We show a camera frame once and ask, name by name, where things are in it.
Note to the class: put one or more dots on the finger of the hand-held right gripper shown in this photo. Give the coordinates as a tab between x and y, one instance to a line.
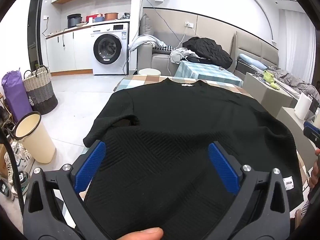
311	132

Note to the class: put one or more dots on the cream trash bin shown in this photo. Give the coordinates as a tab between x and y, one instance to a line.
37	140

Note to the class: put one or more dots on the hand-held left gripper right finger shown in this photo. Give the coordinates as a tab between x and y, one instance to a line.
222	167

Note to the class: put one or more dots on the blue pillow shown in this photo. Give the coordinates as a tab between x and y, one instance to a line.
252	61

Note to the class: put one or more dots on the blue checked tablecloth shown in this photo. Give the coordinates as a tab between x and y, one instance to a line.
205	71

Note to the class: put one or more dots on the grey cabinet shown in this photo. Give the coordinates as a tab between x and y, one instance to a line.
265	95

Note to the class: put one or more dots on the light grey garment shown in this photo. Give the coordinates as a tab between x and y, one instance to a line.
180	55

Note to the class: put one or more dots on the sneakers on floor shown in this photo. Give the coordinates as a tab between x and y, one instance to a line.
13	170

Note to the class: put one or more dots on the dark cooking pot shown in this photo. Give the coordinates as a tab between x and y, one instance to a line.
74	21

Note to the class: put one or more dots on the white washing machine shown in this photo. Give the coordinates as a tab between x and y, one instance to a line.
110	55

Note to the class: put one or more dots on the person's right hand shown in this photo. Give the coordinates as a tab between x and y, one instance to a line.
315	177

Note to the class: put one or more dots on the woven laundry basket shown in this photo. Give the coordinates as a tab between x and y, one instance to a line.
41	92

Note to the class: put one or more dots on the white sneaker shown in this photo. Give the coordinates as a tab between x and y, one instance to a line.
23	160

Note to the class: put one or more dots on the grey sofa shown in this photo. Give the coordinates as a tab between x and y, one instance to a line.
160	60

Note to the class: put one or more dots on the green toy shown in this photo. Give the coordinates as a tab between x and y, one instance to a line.
270	77

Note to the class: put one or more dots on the black knit sweater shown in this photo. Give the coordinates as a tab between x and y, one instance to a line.
175	120

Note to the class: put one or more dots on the black jacket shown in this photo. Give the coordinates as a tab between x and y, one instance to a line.
210	50

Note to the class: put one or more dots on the black tall door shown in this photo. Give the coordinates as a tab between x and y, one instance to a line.
33	30

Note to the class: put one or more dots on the purple bag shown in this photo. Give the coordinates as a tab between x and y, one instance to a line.
15	95

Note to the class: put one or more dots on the white grey garment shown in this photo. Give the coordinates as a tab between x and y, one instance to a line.
145	41

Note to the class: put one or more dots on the brown blue plaid tablecloth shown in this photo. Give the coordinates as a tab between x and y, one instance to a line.
150	79

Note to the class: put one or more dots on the white round stool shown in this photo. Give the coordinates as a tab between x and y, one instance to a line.
149	71

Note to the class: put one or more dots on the grey bed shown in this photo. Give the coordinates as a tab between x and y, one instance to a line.
290	82

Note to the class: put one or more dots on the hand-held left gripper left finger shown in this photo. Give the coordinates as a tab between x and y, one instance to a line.
90	166

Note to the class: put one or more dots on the white paper roll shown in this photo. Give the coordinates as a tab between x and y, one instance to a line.
303	106

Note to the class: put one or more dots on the shoe rack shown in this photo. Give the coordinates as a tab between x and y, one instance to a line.
6	125

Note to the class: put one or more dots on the wall outlet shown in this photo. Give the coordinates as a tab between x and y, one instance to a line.
189	24

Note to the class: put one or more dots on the white base cabinets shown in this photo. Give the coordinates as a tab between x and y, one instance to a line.
67	52

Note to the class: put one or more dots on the person's left hand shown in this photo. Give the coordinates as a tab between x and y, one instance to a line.
147	234

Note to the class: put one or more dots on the houndstooth cushion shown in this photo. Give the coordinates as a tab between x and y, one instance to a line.
162	48

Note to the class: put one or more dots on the brown pot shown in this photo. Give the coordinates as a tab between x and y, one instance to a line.
111	16

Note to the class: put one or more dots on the red box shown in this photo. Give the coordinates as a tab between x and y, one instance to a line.
92	18

